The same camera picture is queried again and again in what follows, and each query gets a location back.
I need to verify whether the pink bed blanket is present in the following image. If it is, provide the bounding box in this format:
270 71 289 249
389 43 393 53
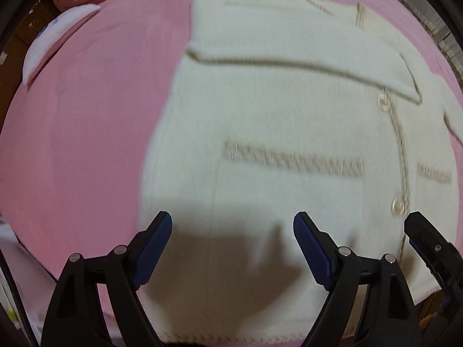
0 0 463 347

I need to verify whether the white storage shelf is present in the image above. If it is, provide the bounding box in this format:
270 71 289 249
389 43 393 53
394 0 463 76

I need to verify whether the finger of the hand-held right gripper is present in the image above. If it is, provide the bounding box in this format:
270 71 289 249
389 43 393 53
404 211 463 308

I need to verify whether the white printed pillow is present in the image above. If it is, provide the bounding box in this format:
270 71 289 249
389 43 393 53
22 3 101 88

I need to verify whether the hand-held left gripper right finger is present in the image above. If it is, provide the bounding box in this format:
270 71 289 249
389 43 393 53
294 211 422 347

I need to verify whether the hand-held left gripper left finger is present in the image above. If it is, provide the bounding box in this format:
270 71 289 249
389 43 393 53
41 211 174 347

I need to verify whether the cream knit cardigan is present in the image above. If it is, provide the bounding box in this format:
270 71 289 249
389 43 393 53
139 0 463 344

